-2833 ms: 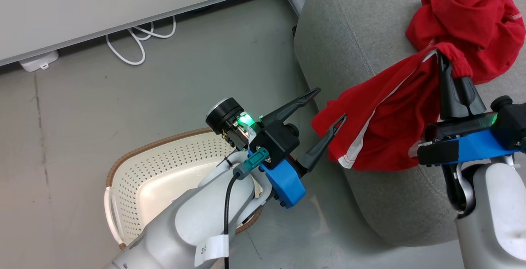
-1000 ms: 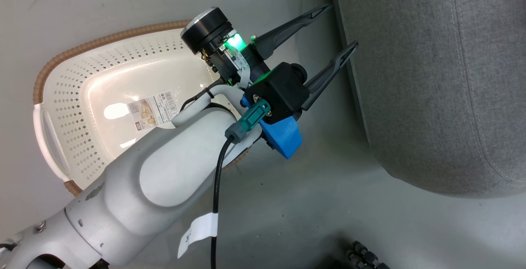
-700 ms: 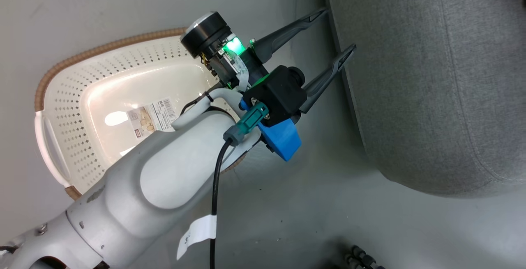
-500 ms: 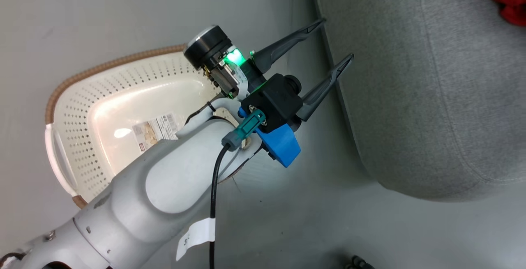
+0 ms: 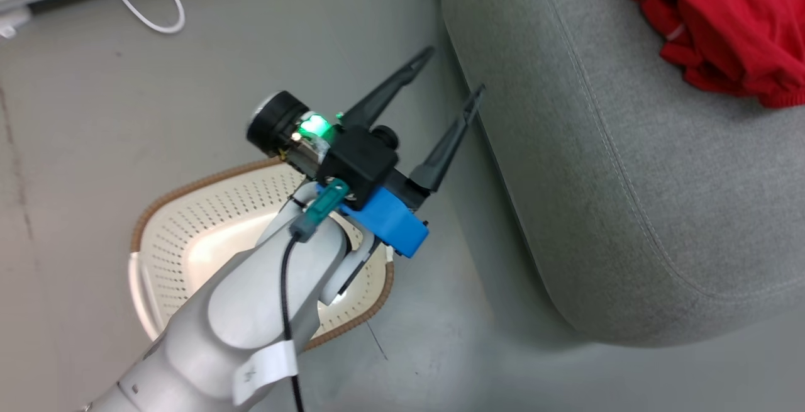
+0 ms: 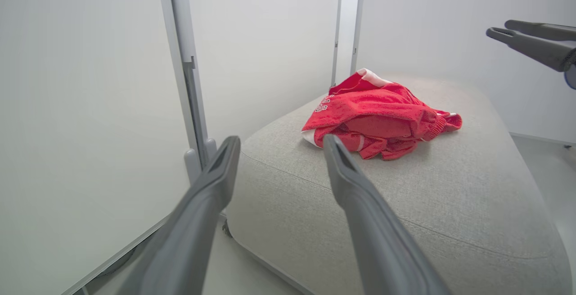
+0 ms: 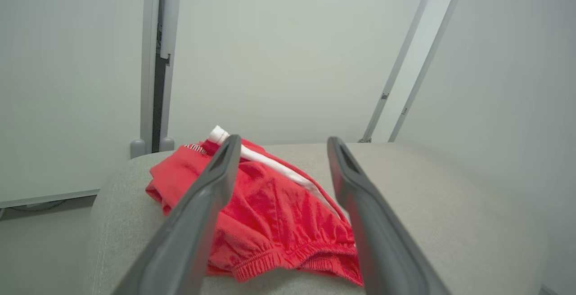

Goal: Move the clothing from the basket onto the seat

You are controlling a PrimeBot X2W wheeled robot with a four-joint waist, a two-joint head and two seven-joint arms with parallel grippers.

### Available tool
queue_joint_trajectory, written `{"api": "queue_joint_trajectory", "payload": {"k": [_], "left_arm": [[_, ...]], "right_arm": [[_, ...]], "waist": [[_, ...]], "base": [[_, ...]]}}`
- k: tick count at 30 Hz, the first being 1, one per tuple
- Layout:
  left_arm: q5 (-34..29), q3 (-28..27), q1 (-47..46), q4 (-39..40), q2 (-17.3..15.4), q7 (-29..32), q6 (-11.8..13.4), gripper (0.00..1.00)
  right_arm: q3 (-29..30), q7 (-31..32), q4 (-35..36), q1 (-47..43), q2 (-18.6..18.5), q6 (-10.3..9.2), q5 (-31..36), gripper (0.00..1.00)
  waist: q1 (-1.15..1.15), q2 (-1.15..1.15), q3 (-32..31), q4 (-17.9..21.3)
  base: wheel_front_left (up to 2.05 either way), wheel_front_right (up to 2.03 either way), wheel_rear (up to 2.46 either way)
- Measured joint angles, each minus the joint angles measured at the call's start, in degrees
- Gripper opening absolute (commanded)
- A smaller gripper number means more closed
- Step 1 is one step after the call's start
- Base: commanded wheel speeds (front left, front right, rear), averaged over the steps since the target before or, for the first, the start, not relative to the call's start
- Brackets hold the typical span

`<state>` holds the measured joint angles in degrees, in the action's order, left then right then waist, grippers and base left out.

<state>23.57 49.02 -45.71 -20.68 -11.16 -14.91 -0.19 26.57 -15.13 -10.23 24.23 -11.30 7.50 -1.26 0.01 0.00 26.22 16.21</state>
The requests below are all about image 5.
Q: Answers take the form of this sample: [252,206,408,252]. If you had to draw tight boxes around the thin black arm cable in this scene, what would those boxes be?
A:
[279,236,307,412]

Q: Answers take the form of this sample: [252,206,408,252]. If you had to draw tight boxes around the white paper cable label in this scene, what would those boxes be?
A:
[231,339,299,407]

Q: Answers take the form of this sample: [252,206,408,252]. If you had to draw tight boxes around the beige perforated laundry basket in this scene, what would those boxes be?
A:
[128,159,396,354]

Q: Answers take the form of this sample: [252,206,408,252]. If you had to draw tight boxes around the red garment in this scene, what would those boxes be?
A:
[613,0,805,109]

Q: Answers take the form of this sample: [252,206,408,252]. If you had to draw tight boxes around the teal cable plug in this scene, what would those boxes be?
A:
[290,177,350,243]

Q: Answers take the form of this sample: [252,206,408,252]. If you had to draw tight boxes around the grey fabric sofa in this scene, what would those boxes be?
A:
[440,0,805,347]

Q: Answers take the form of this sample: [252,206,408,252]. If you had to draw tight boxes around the white power adapter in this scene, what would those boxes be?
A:
[0,6,33,40]

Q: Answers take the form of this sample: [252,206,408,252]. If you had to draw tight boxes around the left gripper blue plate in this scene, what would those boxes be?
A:
[339,47,486,259]

